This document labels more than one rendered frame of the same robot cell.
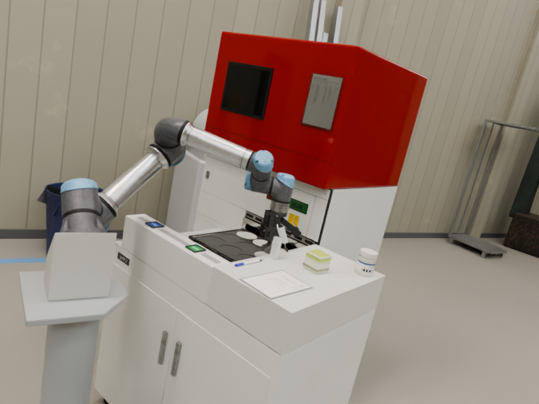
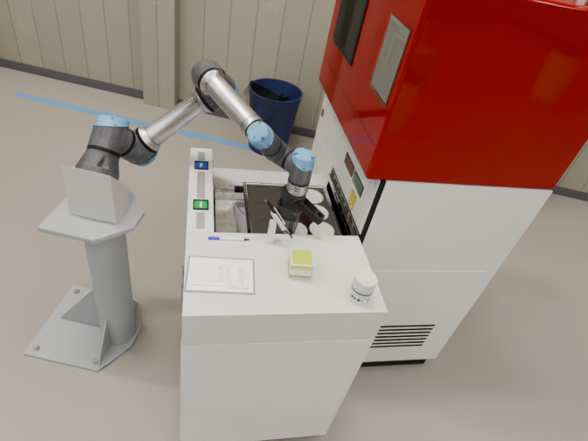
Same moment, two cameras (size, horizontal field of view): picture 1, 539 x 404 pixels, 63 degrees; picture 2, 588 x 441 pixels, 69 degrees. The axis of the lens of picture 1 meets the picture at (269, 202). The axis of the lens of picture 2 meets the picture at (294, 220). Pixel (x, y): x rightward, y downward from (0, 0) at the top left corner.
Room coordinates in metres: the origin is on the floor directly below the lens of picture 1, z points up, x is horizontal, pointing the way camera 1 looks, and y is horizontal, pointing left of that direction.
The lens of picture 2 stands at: (0.74, -0.74, 1.97)
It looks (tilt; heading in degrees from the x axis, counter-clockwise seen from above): 39 degrees down; 35
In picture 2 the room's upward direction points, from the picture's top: 13 degrees clockwise
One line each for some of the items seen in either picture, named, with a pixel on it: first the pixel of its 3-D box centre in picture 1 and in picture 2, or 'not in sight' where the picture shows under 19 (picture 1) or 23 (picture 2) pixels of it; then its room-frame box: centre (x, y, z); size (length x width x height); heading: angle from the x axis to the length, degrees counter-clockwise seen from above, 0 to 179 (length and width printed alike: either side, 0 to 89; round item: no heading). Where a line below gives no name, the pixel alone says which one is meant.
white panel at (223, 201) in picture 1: (255, 204); (339, 164); (2.15, 0.07, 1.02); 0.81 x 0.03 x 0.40; 52
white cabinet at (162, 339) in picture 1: (221, 359); (253, 303); (1.72, 0.06, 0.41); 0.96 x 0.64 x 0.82; 52
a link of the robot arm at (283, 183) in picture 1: (282, 187); (301, 166); (1.72, -0.04, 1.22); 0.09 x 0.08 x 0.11; 92
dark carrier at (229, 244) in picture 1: (247, 247); (290, 211); (1.85, 0.05, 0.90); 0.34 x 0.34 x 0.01; 52
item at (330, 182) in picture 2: (274, 240); (339, 211); (2.03, -0.06, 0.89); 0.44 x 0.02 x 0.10; 52
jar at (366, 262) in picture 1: (366, 262); (362, 287); (1.65, -0.42, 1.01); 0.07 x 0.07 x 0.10
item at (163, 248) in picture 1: (172, 253); (199, 199); (1.61, 0.33, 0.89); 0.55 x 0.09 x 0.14; 52
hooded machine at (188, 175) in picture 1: (217, 186); not in sight; (3.89, 0.49, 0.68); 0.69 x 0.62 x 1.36; 125
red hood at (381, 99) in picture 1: (313, 112); (450, 58); (2.40, -0.13, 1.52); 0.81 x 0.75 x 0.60; 52
